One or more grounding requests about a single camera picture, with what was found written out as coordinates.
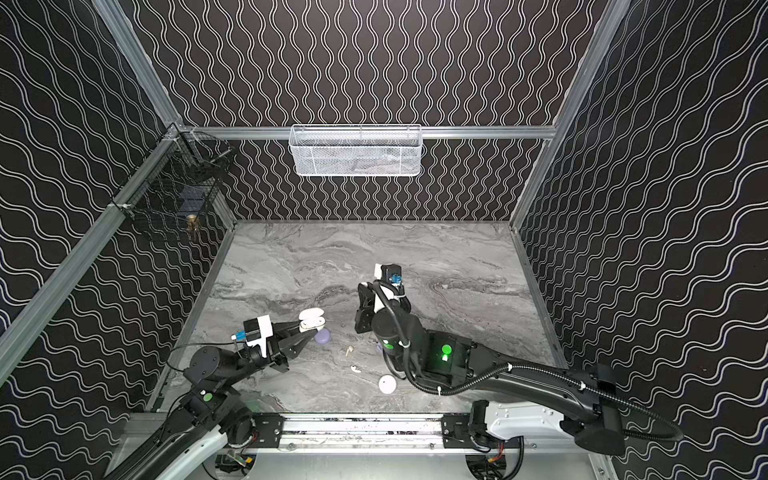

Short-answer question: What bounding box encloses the cream earbud charging case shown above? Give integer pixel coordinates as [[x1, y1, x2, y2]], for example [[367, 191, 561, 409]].
[[299, 307, 326, 333]]

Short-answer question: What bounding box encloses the purple round earbud case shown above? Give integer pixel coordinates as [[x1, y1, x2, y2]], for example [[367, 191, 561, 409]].
[[314, 329, 331, 345]]

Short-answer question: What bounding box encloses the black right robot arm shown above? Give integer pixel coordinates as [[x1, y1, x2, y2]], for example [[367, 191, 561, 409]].
[[355, 280, 684, 455]]

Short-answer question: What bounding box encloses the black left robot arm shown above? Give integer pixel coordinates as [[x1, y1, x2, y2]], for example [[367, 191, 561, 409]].
[[106, 315, 326, 479]]

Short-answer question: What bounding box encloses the white round earbud case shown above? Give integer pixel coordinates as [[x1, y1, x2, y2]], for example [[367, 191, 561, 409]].
[[378, 375, 398, 395]]

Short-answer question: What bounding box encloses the small brass object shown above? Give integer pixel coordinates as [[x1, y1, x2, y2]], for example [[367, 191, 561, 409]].
[[186, 214, 200, 236]]

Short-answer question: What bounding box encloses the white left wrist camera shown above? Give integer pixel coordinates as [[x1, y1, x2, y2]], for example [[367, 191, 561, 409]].
[[231, 315, 274, 358]]

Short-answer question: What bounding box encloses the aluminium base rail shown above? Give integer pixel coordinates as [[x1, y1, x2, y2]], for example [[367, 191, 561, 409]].
[[110, 411, 607, 480]]

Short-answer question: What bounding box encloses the white wire mesh basket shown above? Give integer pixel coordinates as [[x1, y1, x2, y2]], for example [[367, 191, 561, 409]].
[[288, 124, 424, 177]]

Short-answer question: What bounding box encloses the black wire basket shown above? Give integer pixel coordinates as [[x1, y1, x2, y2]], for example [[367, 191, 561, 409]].
[[117, 131, 234, 244]]

